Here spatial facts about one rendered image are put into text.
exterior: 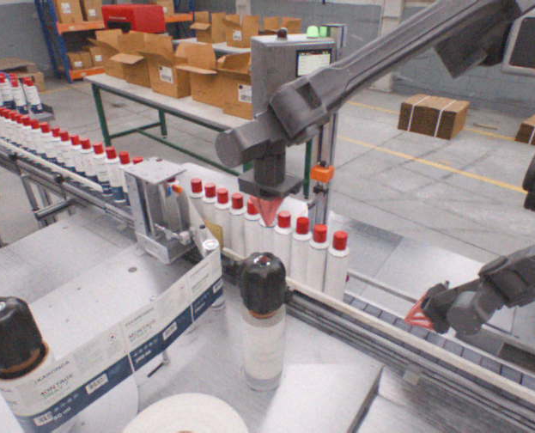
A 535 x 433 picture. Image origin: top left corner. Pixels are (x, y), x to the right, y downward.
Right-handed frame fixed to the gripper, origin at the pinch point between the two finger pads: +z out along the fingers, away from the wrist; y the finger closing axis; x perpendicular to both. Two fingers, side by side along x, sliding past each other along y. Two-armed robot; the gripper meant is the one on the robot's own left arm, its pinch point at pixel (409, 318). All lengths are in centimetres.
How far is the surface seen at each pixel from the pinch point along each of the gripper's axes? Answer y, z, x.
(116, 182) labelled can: 2, 64, -84
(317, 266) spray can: 2.3, 10.6, -21.1
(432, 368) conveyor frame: 4.7, -0.1, 10.1
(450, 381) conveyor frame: 4.5, -1.7, 13.9
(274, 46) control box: 0, -17, -64
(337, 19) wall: -578, 197, -257
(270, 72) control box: 0, -13, -61
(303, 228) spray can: 1.1, 7.3, -30.7
